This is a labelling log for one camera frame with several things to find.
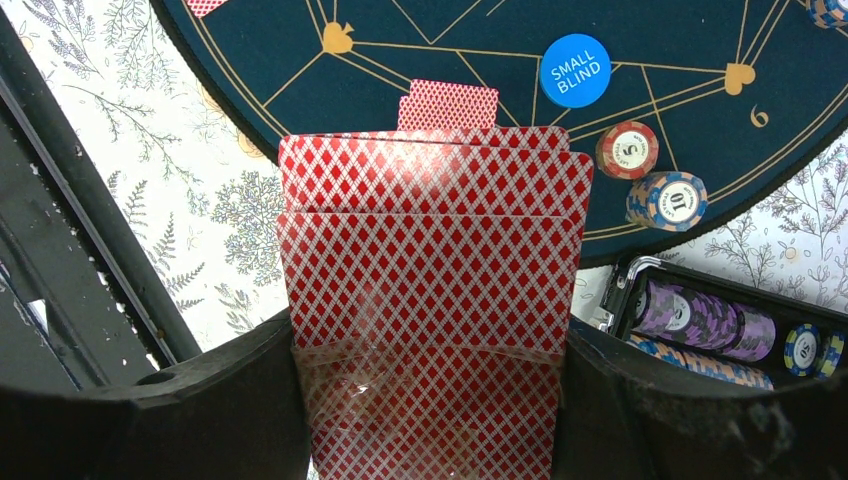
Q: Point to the blue ten chip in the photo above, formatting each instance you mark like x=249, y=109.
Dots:
x=672, y=201
x=827, y=14

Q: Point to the red playing card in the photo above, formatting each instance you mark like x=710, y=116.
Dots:
x=201, y=8
x=442, y=105
x=406, y=114

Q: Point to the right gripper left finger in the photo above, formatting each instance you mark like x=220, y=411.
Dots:
x=234, y=412

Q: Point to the floral tablecloth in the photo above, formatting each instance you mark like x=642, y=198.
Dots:
x=183, y=174

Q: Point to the blue orange chip row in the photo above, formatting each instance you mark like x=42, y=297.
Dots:
x=701, y=364

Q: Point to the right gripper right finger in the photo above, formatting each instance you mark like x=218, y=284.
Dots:
x=627, y=415

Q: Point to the red five chip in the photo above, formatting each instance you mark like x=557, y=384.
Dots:
x=627, y=151

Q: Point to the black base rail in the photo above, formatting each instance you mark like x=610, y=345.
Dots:
x=81, y=306

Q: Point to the black chip carrying case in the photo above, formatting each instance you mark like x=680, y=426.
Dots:
x=614, y=315

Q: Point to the blue dealer button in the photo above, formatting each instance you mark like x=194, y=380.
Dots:
x=575, y=71

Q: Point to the round dark blue poker mat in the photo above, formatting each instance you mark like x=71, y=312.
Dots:
x=743, y=94

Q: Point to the purple chip row in case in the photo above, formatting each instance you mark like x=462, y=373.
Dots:
x=704, y=321

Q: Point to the red card deck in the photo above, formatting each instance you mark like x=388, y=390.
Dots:
x=430, y=278

